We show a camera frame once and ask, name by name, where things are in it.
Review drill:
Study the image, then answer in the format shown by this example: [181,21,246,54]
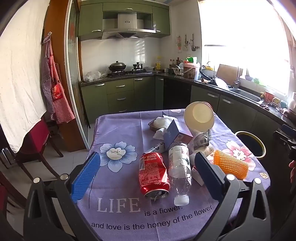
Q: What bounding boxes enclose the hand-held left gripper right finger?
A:
[194,152,271,241]

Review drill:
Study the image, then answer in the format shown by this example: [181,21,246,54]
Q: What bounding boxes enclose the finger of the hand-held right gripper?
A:
[280,124,296,137]
[273,130,296,160]

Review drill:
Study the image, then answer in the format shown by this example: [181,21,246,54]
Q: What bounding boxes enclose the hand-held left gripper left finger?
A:
[23,152,102,241]

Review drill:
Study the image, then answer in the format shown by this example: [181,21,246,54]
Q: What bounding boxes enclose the small red white box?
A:
[191,166,205,186]

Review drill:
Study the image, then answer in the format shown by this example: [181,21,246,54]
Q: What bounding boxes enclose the orange foam fruit net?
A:
[213,149,249,181]

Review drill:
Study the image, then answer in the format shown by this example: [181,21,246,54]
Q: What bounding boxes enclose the crushed printed paper cup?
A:
[190,129,213,151]
[196,144,215,161]

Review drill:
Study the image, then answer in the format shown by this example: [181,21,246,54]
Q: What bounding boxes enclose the clear plastic bottle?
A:
[168,142,193,206]

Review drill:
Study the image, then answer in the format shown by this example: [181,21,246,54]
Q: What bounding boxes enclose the black bin yellow rim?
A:
[235,131,266,159]

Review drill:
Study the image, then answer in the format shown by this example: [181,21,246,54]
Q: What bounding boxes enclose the bluish purple cardboard box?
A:
[163,119,193,151]

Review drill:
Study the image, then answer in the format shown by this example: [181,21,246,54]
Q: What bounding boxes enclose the red soda can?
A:
[138,152,171,200]

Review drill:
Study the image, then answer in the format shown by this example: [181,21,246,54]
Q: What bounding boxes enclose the cream paper bowl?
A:
[184,101,215,132]

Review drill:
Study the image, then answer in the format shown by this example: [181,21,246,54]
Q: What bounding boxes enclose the white tissue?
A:
[153,127,168,140]

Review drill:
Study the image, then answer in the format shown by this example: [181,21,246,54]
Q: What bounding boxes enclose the small metal tray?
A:
[148,118,163,132]

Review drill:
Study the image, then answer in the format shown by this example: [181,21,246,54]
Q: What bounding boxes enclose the person's right hand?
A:
[289,160,296,186]

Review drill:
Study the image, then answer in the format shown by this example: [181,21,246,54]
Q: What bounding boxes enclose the purple floral tablecloth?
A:
[76,109,270,241]

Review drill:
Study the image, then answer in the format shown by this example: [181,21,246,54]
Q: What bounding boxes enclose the steel sink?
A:
[229,88,263,102]

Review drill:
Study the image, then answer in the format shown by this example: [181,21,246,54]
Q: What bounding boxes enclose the red cushioned wooden chair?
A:
[15,116,64,179]

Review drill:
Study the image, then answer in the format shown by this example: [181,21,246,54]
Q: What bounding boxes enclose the steel faucet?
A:
[232,66,241,89]

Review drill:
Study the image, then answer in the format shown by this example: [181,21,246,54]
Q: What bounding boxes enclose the red checked apron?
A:
[47,35,75,124]

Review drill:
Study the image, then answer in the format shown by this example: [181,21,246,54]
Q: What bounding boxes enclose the white plates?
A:
[214,77,229,90]

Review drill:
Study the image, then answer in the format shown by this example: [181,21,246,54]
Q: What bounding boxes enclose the wooden cutting board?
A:
[216,64,243,80]

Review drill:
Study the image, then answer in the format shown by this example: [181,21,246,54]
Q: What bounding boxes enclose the black pan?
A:
[199,67,218,85]

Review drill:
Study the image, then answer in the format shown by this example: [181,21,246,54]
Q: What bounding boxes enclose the plastic bag on counter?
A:
[83,70,108,82]

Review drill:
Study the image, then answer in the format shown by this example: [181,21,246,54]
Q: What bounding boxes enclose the green base cabinets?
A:
[80,76,296,163]

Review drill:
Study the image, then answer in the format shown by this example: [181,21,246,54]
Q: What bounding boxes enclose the purple checked apron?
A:
[41,56,56,120]

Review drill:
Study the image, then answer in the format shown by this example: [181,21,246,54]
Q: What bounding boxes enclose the bright window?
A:
[199,0,296,95]

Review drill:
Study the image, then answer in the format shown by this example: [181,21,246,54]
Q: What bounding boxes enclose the patterned plastic bucket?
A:
[183,62,200,80]

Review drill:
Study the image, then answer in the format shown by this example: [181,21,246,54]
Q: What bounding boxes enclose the glass sliding door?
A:
[65,0,89,144]

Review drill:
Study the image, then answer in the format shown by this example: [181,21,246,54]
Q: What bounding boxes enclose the gas stove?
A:
[107,69,153,77]

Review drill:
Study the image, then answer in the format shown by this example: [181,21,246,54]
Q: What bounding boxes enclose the black wok with lid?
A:
[108,61,127,72]

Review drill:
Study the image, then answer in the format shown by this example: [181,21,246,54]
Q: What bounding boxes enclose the group of condiment bottles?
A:
[169,57,183,69]

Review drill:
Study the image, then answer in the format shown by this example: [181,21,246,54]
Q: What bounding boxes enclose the white hanging cloth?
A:
[0,0,52,153]

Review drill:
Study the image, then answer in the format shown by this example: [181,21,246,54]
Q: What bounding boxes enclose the hanging kitchen utensils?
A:
[176,34,200,52]

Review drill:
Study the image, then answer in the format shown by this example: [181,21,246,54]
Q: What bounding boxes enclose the brown wooden partition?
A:
[43,0,87,152]

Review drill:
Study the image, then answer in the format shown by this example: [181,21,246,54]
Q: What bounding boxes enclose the steel range hood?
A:
[101,13,156,40]

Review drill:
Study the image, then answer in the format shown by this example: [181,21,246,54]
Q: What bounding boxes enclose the green wall cabinets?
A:
[78,0,171,42]

